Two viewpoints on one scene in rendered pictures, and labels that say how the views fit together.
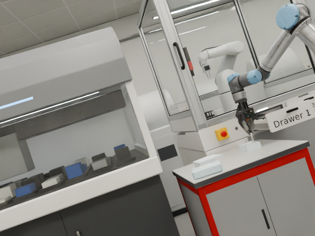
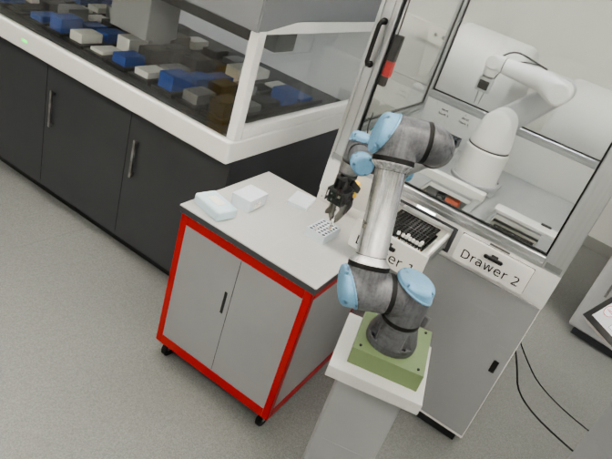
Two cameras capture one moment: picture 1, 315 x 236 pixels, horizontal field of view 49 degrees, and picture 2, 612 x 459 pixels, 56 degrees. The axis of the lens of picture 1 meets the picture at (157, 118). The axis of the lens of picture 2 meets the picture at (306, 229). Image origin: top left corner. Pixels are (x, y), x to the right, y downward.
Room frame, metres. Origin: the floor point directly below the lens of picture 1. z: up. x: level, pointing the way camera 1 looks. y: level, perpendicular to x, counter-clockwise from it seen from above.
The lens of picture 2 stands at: (0.31, -1.44, 1.84)
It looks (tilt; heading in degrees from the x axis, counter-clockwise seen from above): 29 degrees down; 32
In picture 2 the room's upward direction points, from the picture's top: 19 degrees clockwise
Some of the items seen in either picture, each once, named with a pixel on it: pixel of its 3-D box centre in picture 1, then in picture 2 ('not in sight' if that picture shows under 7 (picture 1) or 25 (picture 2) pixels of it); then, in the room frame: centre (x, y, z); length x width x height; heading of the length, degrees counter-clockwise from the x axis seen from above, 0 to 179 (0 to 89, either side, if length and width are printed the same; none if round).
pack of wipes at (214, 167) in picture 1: (206, 169); (215, 205); (1.73, -0.15, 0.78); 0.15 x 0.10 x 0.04; 84
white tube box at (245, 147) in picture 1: (250, 146); (322, 230); (2.02, -0.46, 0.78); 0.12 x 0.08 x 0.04; 7
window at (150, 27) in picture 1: (161, 62); not in sight; (2.74, -0.18, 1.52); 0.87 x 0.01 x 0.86; 8
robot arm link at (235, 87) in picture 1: (235, 83); (357, 147); (2.00, -0.49, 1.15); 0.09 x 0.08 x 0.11; 43
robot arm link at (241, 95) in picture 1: (239, 96); (351, 168); (2.00, -0.49, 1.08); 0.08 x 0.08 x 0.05
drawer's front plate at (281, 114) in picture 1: (290, 115); (386, 249); (2.01, -0.74, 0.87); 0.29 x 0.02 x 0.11; 98
